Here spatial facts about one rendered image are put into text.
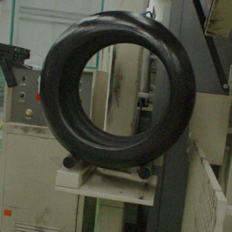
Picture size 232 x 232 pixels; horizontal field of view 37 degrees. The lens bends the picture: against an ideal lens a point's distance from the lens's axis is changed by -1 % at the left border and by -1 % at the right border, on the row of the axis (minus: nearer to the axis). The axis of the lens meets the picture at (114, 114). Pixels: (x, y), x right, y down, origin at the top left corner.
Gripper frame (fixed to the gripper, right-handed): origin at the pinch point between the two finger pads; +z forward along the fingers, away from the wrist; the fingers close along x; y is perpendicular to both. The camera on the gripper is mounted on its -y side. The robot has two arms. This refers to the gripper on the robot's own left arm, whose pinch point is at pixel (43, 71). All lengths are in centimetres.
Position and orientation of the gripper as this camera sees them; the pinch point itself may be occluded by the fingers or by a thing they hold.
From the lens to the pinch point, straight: 138.8
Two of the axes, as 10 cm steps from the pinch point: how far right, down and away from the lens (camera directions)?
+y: 2.2, -9.7, -1.2
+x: 1.7, -0.8, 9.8
